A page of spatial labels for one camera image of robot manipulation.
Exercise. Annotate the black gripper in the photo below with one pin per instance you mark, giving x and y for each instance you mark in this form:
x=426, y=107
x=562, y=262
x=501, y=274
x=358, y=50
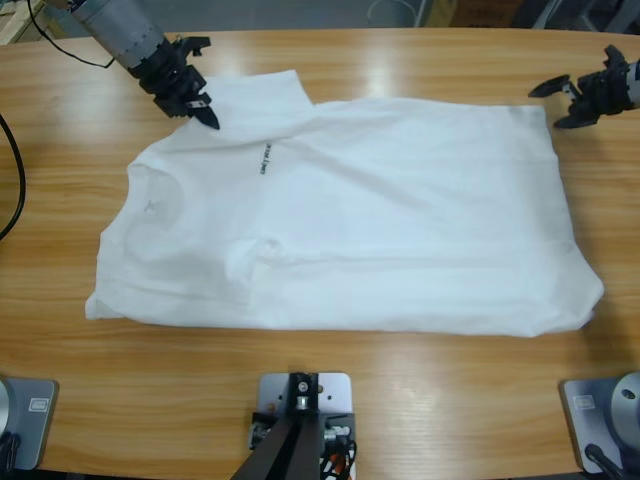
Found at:
x=602, y=92
x=170, y=80

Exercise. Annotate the white t-shirt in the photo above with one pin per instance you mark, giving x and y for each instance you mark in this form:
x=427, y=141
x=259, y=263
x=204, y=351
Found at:
x=350, y=225

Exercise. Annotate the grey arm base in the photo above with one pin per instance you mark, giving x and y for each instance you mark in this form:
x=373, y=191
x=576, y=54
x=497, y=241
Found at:
x=30, y=420
x=605, y=405

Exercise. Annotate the brown cardboard box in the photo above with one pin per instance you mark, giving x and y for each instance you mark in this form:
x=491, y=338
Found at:
x=480, y=10

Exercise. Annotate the light wooden pallet stack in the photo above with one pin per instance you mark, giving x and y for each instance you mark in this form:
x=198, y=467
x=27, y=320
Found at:
x=15, y=25

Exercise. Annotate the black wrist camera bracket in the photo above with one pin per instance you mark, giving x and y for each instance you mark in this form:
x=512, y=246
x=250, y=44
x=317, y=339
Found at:
x=192, y=44
x=615, y=57

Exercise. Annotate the grey metal frame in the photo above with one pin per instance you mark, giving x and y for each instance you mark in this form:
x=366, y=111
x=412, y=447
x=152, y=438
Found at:
x=600, y=15

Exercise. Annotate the grey metal post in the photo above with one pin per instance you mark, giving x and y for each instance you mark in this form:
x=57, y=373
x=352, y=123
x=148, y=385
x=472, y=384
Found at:
x=422, y=12

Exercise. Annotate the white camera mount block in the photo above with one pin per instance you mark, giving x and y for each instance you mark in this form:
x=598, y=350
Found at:
x=335, y=395

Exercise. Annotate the dark brown camera post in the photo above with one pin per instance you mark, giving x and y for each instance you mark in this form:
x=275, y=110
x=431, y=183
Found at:
x=295, y=440

